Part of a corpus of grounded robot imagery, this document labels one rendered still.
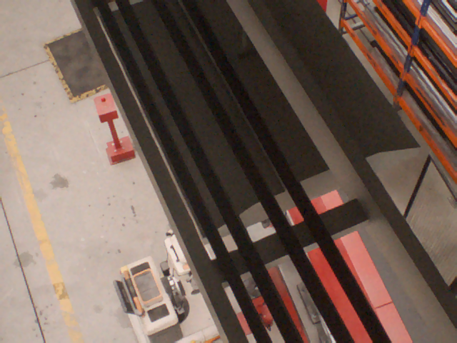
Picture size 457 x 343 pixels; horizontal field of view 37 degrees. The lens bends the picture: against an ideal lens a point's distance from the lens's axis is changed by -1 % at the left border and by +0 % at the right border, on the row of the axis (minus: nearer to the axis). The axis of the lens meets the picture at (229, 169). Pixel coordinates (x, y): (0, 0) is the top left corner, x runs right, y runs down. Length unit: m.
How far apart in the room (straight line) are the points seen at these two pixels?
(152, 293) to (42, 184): 2.08
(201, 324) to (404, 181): 2.31
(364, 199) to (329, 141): 0.06
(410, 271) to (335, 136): 0.12
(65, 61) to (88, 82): 0.39
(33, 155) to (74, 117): 0.56
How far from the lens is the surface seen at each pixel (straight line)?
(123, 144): 6.45
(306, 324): 4.82
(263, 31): 0.60
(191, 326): 5.44
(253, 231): 4.92
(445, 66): 5.78
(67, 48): 7.45
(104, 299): 5.92
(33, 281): 6.14
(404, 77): 6.24
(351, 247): 3.49
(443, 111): 5.94
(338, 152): 0.53
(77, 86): 7.09
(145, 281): 4.94
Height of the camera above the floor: 5.46
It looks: 59 degrees down
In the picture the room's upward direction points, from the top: 4 degrees counter-clockwise
